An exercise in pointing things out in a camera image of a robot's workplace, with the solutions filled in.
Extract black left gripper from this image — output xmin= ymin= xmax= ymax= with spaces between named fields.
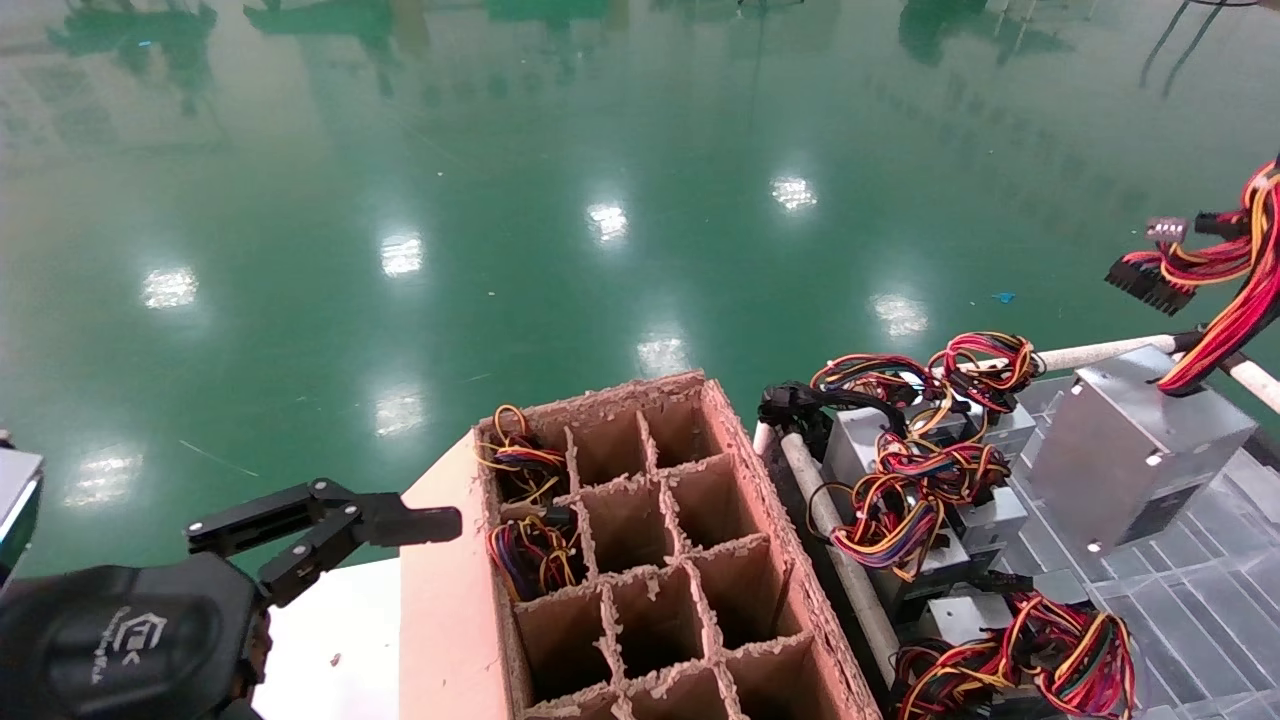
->
xmin=0 ymin=478 xmax=464 ymax=720

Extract white pipe cart frame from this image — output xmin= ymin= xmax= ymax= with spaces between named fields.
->
xmin=752 ymin=322 xmax=1280 ymax=701

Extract brown cardboard divider box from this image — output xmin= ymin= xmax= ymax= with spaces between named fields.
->
xmin=398 ymin=372 xmax=881 ymax=720

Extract boxed power supply purple wires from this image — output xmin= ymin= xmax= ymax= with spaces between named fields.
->
xmin=487 ymin=508 xmax=581 ymax=603

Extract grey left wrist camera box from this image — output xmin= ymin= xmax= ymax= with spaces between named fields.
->
xmin=0 ymin=432 xmax=46 ymax=586

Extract wire bundles in box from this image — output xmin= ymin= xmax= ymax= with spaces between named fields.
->
xmin=476 ymin=404 xmax=569 ymax=505

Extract clear acrylic divider tray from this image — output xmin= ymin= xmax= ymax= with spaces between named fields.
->
xmin=1000 ymin=370 xmax=1280 ymax=720

